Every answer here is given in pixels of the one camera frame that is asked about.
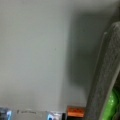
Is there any green object in drawer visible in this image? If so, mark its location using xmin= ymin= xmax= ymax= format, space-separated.
xmin=107 ymin=89 xmax=119 ymax=120

